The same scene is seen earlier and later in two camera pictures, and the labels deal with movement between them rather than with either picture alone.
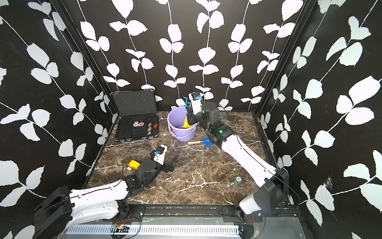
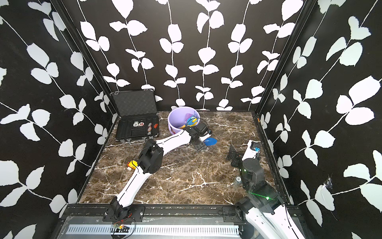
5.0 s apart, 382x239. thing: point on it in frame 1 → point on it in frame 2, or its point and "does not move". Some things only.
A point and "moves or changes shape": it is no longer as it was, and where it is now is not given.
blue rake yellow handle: x=186 y=124 moves or changes shape
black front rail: x=210 y=214 does not move
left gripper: x=171 y=166 → x=202 y=147
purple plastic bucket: x=175 y=120 does not move
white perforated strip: x=155 y=230 does not move
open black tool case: x=138 y=118 does not move
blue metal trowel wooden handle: x=206 y=142 does not move
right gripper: x=192 y=117 → x=231 y=156
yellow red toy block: x=134 y=164 does not move
